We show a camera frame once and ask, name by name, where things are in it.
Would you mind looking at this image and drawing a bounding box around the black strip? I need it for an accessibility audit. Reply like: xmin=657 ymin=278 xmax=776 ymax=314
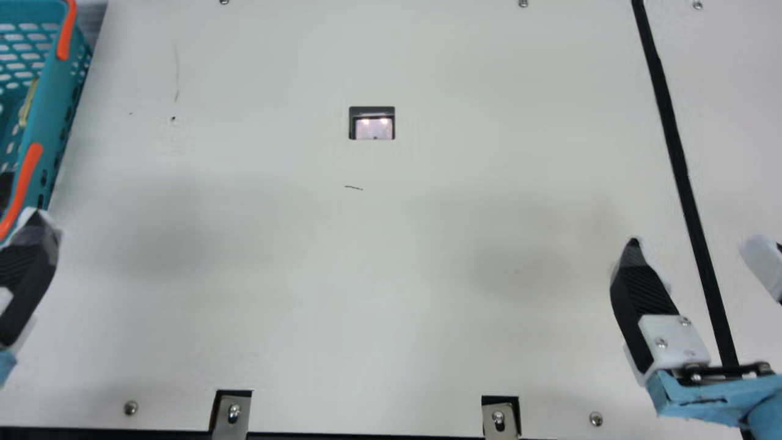
xmin=631 ymin=0 xmax=741 ymax=369

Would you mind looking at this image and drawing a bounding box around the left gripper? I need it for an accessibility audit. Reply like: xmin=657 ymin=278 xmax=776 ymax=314
xmin=0 ymin=208 xmax=62 ymax=388

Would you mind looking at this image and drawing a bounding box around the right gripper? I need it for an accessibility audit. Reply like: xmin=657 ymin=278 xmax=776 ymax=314
xmin=610 ymin=235 xmax=782 ymax=440

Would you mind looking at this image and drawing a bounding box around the teal shopping basket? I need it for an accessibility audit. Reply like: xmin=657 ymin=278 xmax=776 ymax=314
xmin=0 ymin=0 xmax=94 ymax=245

